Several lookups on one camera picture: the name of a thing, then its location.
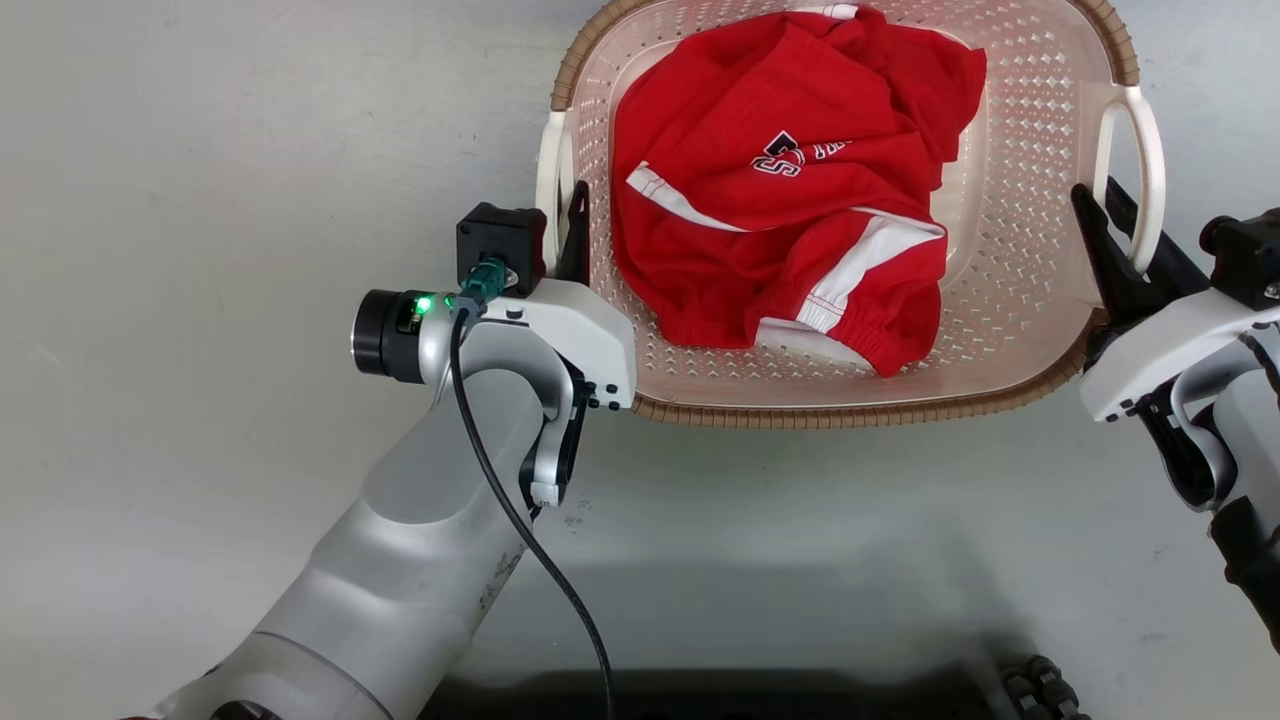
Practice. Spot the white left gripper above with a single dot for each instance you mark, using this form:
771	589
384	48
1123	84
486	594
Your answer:
585	325

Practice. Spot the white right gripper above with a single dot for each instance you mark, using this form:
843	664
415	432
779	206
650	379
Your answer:
1160	345

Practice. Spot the white plastic laundry basket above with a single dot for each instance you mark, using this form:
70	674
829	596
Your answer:
1020	260

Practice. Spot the dark robot base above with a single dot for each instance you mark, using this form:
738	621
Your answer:
720	695

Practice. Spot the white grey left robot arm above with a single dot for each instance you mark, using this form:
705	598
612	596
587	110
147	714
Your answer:
420	560

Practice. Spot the red sports jersey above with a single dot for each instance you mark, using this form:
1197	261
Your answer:
740	120

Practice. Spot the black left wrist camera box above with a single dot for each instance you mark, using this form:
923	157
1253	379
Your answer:
500	232

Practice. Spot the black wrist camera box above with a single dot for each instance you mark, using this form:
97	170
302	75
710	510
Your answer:
500	232
1245	255

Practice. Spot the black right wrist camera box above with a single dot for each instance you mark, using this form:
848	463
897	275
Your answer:
1245	255

